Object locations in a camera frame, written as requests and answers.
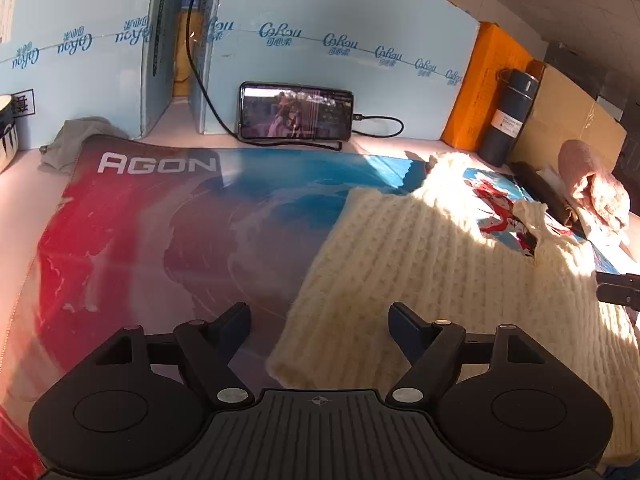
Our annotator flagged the cream knitted sweater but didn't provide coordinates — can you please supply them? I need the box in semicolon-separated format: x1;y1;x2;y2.
266;154;639;465

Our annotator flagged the pink knitted garment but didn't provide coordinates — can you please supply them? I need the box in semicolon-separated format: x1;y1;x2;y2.
558;140;630;232

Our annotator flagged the AGON desk mat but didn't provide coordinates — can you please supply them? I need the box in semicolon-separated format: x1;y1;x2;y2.
0;133;640;480

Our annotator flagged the dark brown folded garment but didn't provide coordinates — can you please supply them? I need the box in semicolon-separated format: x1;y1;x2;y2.
509;162;586;238

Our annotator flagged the brown cardboard box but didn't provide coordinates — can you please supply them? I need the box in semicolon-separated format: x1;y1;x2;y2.
508;64;626;170

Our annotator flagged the dark blue thermos bottle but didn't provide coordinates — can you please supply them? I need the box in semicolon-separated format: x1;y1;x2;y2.
477;70;539;167

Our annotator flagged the black smartphone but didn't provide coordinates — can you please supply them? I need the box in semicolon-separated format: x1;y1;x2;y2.
238;82;355;142

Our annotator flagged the grey cloth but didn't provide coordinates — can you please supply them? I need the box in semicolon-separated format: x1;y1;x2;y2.
38;116;129;174

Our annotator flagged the orange cardboard box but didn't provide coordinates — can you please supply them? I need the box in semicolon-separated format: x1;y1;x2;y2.
440;22;544;152

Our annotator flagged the black and white bowl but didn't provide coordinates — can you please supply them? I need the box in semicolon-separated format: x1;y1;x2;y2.
0;94;18;172

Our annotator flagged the light blue Corou box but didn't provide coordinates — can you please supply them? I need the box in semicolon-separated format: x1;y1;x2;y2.
190;0;480;140

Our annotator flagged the black charging cable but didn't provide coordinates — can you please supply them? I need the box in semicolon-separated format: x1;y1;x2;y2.
183;0;407;152

